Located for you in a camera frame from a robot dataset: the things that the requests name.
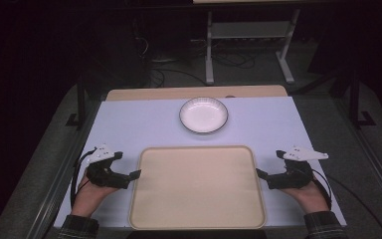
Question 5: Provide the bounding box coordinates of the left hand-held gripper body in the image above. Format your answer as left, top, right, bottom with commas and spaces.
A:
86, 143, 131, 190

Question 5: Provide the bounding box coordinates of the black metal stand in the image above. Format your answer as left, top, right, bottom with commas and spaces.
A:
65, 74, 88, 129
348, 69, 378, 129

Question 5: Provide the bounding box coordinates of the black floor cable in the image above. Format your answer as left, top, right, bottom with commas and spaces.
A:
149, 67, 207, 89
212, 49, 257, 70

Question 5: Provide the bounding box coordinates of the beige plastic tray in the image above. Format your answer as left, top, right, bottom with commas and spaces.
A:
127, 144, 268, 231

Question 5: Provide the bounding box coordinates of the person's right hand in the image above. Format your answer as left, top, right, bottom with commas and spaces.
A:
280, 179, 331, 215

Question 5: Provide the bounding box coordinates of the white plate with dark rim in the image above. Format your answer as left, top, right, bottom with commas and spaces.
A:
178, 96, 230, 135

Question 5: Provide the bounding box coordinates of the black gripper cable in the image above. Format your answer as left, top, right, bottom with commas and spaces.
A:
70, 147, 97, 208
310, 167, 382, 239

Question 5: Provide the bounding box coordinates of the person's left hand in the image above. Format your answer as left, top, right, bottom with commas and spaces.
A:
71, 174, 119, 219

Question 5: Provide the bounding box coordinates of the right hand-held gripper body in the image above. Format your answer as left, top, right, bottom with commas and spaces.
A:
266, 145, 329, 190

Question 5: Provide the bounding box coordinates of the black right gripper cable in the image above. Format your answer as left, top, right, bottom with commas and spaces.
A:
310, 167, 382, 239

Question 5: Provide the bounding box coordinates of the white metal stand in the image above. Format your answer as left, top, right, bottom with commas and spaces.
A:
204, 8, 302, 86

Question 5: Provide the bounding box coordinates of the white table cover board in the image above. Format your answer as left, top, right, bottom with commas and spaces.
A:
53, 96, 347, 229

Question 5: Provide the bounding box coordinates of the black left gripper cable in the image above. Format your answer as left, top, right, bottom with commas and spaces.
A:
70, 147, 97, 208

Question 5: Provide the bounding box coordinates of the metal table rail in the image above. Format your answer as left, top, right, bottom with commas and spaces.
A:
26, 99, 102, 239
331, 98, 382, 215

